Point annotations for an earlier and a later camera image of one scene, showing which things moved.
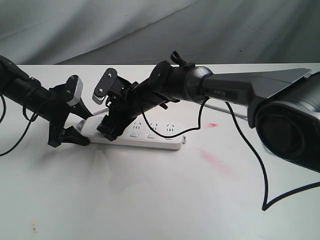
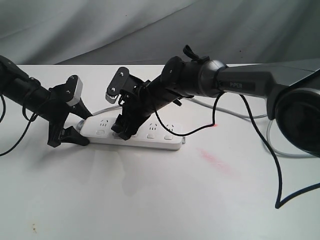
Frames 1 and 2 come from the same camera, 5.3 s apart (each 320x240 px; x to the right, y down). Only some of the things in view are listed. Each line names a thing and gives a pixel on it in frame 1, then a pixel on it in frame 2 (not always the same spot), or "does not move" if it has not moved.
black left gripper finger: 71,135 does not move
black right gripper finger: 107,126 -> 120,125
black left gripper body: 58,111 does not move
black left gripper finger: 81,110 does not move
